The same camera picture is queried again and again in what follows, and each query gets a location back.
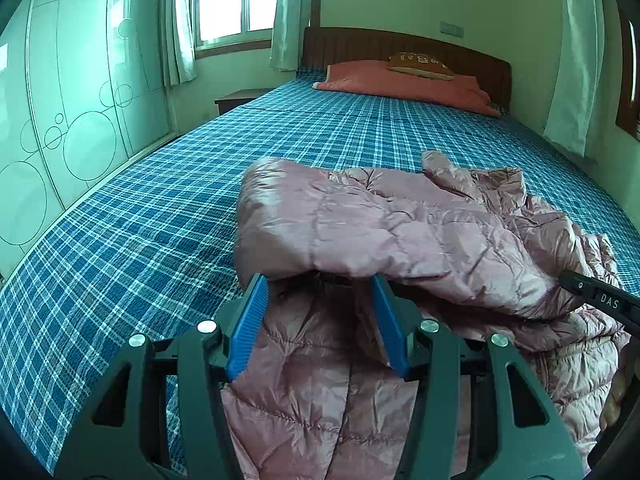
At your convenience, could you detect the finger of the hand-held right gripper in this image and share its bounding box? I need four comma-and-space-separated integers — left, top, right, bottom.
557, 269, 640, 333

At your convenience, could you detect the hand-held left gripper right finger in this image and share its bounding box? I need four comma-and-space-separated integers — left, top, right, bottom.
370, 274, 586, 480

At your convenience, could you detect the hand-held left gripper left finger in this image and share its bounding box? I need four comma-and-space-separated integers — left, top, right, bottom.
54, 272, 271, 480

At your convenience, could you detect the pink down jacket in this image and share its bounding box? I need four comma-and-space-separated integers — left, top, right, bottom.
220, 150, 632, 480

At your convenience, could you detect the bed with blue plaid sheet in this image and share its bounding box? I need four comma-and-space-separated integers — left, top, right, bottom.
0, 67, 640, 480

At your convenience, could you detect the brown wooden framed window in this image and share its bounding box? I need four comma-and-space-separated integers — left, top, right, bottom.
615, 0, 640, 141

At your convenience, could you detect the dark wooden nightstand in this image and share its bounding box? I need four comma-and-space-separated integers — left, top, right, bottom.
215, 88, 273, 116

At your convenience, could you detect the pale green curtain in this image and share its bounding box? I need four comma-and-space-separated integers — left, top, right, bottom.
160, 0, 198, 86
269, 0, 317, 72
542, 0, 621, 158

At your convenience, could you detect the pink pillow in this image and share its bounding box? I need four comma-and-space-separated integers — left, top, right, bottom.
312, 60, 502, 119

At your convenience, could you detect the brown printed cushion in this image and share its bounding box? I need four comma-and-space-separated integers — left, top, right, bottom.
387, 51, 457, 81

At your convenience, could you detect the dark wooden headboard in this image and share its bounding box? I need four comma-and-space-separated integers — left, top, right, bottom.
301, 26, 513, 111

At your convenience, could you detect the wardrobe with circle pattern doors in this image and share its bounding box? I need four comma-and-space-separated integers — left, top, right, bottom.
0, 0, 178, 281

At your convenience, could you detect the white framed window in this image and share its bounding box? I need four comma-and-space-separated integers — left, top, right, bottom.
192, 0, 281, 58

